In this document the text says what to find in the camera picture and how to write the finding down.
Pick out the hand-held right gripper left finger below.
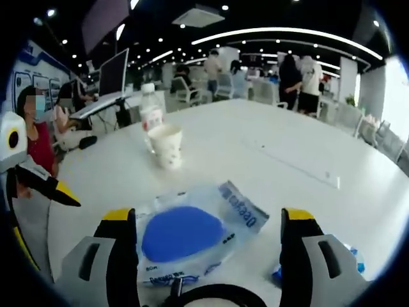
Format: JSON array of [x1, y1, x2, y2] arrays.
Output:
[[54, 207, 140, 307]]

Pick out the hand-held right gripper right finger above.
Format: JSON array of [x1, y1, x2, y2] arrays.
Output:
[[279, 207, 368, 307]]

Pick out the blue tissue packet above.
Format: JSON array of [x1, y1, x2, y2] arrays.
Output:
[[271, 242, 366, 279]]

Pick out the clear bag with blue pad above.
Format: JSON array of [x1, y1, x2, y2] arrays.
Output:
[[135, 180, 270, 287]]

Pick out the black cable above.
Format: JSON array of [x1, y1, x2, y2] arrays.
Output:
[[162, 277, 271, 307]]

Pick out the white paper cup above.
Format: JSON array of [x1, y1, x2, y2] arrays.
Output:
[[147, 124, 183, 169]]

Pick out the clear plastic water bottle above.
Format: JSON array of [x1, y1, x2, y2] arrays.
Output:
[[139, 83, 164, 154]]

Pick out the person's red shirt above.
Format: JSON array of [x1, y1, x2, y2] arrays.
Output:
[[27, 123, 60, 178]]

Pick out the person's blue face mask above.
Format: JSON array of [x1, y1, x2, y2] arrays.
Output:
[[33, 95, 47, 118]]

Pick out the dark rounded object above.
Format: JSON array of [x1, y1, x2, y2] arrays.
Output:
[[78, 136, 98, 150]]

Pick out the white side desk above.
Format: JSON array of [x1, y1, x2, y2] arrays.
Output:
[[68, 92, 135, 129]]

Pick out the white table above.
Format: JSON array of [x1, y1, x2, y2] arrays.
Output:
[[47, 98, 409, 307]]

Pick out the computer monitor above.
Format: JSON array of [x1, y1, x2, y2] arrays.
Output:
[[98, 47, 130, 98]]

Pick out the white office chair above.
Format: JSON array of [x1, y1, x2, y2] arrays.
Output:
[[171, 76, 212, 106], [217, 73, 236, 98], [334, 102, 365, 138]]

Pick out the ceiling air conditioner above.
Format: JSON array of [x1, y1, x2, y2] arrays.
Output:
[[171, 6, 226, 27]]

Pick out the curved ceiling light strip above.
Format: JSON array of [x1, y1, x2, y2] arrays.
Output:
[[190, 27, 383, 61]]

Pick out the blue wall poster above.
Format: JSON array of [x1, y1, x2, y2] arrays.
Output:
[[12, 41, 71, 113]]

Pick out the white table cable cover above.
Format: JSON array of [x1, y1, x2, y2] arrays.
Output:
[[242, 139, 341, 189]]

